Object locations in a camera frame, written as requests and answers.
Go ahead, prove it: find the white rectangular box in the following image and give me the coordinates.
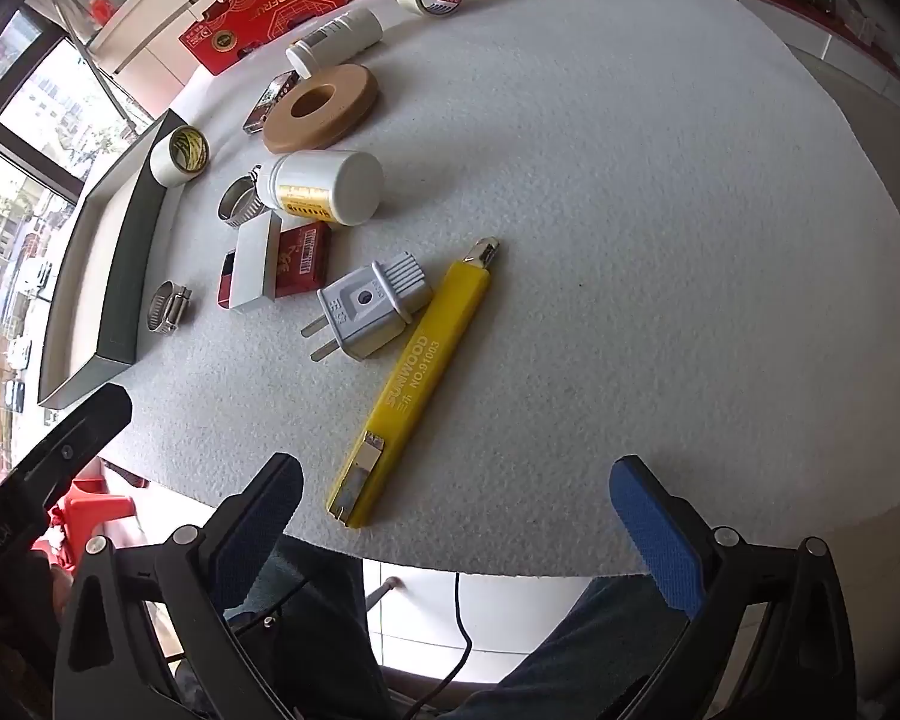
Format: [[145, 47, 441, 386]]
[[216, 210, 284, 310]]

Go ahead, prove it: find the tape roll with yellow print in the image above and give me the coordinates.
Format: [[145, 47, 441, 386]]
[[150, 125, 211, 188]]

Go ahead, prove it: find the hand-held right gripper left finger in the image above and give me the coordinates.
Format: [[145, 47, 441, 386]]
[[52, 452, 305, 720]]

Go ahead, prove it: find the person's right leg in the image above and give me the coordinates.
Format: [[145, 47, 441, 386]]
[[435, 576, 691, 720]]

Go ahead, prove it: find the person's left leg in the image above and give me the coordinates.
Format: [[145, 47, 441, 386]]
[[232, 536, 372, 720]]

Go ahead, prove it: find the white side ledge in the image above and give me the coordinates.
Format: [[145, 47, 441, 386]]
[[742, 0, 900, 98]]

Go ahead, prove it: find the black cable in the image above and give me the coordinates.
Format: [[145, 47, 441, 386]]
[[409, 574, 475, 720]]

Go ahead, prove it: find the small dark patterned box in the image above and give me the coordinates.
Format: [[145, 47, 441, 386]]
[[242, 70, 301, 136]]

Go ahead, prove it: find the grey electrical plug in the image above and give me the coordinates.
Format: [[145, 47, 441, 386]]
[[300, 259, 434, 363]]

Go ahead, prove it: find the red card box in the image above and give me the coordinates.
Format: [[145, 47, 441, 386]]
[[274, 221, 332, 299]]

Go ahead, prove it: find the white cabinet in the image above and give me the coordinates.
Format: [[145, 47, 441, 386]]
[[86, 0, 286, 113]]

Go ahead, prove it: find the red cardboard box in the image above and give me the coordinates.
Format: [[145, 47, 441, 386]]
[[178, 0, 410, 76]]

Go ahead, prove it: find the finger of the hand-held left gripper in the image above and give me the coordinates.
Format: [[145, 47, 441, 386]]
[[26, 382, 134, 511]]

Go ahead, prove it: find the red plastic stool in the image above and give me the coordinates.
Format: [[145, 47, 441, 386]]
[[45, 465, 136, 571]]

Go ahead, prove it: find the grey rectangular tray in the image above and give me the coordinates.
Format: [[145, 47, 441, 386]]
[[37, 109, 188, 410]]

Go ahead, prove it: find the person's leg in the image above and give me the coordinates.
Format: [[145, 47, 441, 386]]
[[435, 576, 691, 720], [232, 536, 372, 720]]

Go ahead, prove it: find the metal hose clamp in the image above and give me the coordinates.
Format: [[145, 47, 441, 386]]
[[147, 281, 194, 333], [217, 165, 265, 226]]

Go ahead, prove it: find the white bottle with yellow label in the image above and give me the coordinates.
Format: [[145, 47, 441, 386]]
[[259, 150, 386, 227]]

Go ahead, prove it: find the white bottle with grey label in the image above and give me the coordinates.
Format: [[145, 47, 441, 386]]
[[285, 7, 384, 80]]

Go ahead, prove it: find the brown paper tape roll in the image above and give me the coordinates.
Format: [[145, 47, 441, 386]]
[[262, 64, 381, 153]]

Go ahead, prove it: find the yellow utility knife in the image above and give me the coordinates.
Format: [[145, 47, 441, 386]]
[[325, 236, 501, 528]]

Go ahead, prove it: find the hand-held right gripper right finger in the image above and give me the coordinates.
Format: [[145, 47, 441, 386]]
[[607, 454, 860, 720]]

